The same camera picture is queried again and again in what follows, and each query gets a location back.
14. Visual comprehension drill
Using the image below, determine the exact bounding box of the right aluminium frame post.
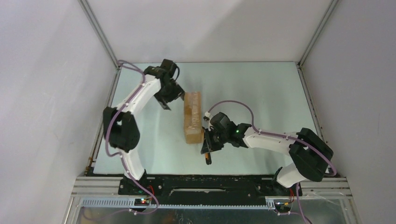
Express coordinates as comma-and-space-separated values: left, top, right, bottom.
297, 0, 340, 67

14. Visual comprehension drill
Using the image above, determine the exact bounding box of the left controller board with leds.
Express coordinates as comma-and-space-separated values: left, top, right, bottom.
134, 198, 151, 206

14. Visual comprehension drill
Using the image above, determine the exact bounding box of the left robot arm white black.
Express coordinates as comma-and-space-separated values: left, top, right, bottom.
103, 60, 185, 194

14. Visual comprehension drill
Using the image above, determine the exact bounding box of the controller board with leds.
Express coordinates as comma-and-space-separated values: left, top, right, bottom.
274, 202, 293, 215
134, 198, 151, 206

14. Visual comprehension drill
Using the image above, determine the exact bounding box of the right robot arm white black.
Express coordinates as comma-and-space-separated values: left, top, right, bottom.
201, 123, 333, 195

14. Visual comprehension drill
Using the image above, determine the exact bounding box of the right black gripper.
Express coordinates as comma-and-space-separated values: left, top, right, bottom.
201, 127, 229, 154

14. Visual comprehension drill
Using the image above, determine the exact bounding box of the aluminium frame post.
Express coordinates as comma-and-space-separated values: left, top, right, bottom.
297, 0, 340, 67
77, 0, 119, 69

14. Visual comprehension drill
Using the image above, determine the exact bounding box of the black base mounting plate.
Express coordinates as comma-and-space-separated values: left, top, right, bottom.
118, 174, 302, 206

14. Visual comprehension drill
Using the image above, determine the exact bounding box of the right controller board with leds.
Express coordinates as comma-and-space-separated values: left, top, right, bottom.
274, 202, 293, 215

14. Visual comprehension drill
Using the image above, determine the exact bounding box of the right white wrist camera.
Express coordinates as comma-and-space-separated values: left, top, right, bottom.
203, 112, 236, 132

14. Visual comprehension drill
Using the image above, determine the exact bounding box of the brown cardboard express box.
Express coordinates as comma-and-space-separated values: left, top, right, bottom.
184, 91, 204, 144

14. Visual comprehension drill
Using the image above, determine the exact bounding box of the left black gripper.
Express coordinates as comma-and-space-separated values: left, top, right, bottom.
154, 78, 185, 110

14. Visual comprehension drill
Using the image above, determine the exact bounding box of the grey slotted cable duct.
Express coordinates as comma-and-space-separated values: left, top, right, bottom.
81, 197, 279, 211

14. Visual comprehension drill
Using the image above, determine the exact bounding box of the left aluminium frame post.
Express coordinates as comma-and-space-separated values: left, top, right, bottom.
77, 0, 119, 69

